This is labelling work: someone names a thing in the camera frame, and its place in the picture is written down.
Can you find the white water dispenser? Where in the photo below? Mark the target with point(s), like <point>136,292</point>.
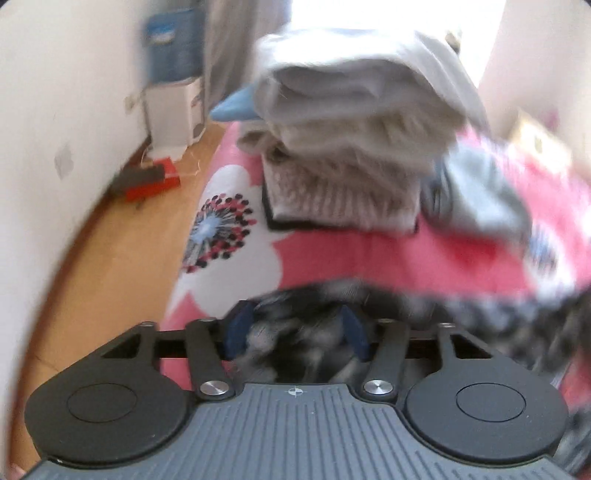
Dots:
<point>173,117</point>

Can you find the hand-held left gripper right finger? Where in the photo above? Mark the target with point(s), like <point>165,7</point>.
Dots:
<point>355,333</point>

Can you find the pink floral blanket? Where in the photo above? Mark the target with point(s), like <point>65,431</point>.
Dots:
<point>323,258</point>

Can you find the stack of folded clothes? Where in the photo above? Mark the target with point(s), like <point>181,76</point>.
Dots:
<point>351,138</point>

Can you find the black white plaid pants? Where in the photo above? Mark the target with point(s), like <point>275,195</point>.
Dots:
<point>485,318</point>

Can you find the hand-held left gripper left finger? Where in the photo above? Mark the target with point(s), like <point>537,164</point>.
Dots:
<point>234,331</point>

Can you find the beige curtain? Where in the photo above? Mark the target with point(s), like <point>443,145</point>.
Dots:
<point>231,46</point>

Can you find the grey folded sweatshirt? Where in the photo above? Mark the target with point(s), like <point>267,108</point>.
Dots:
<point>485,194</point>

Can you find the red box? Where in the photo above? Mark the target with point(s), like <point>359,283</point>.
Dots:
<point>154,182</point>

